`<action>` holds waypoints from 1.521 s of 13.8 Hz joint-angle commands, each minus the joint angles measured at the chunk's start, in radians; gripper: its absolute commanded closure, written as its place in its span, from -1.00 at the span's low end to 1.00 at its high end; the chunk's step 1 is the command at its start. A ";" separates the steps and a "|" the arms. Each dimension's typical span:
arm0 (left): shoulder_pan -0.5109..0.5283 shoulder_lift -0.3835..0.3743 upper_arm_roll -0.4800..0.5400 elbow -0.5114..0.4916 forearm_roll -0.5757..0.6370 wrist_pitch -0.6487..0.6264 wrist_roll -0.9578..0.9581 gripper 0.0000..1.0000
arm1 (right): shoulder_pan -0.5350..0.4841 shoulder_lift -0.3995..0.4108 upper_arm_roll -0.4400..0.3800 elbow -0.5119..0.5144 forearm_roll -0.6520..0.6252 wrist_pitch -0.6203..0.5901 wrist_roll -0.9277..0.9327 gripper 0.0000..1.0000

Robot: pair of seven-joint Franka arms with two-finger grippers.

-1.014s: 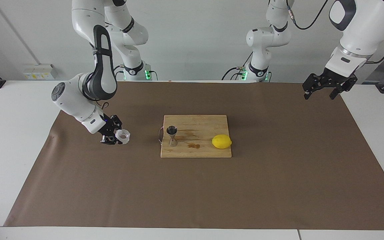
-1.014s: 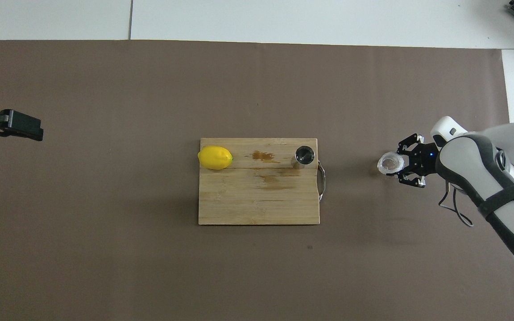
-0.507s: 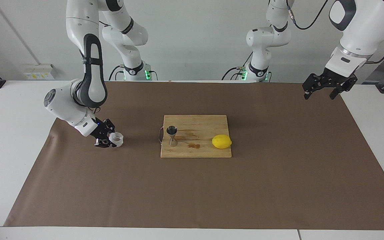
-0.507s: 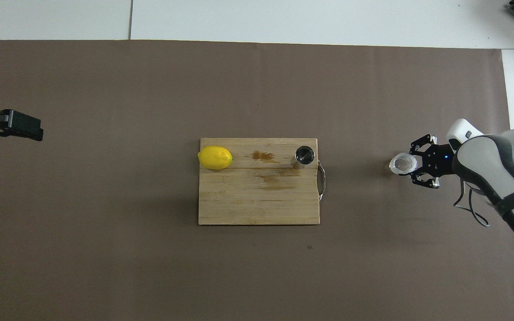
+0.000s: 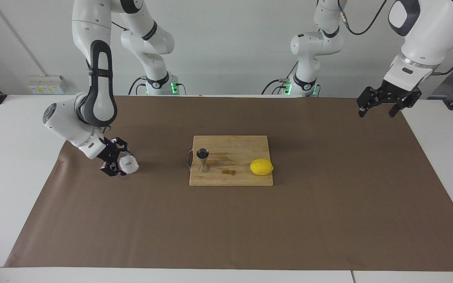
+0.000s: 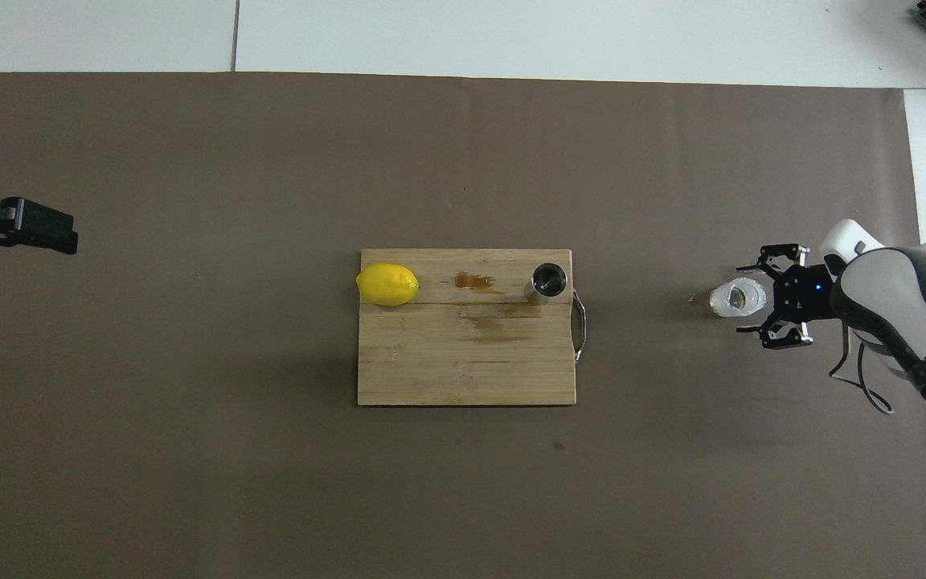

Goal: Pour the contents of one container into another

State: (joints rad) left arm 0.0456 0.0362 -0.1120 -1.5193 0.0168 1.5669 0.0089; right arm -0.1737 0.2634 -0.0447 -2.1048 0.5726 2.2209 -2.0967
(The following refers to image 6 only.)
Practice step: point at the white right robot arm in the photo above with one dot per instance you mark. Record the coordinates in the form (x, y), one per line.
(913, 305)

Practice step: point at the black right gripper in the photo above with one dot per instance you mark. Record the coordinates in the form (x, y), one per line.
(807, 293)

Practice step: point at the yellow lemon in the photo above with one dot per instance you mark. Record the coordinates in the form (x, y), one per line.
(387, 285)

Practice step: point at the clear faceted glass cup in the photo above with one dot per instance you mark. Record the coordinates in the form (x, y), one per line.
(736, 299)

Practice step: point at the wooden cutting board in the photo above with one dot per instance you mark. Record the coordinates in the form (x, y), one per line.
(463, 362)

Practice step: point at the steel jigger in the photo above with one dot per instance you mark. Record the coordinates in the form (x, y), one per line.
(547, 280)

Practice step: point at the brown table mat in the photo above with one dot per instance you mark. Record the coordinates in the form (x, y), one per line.
(190, 201)

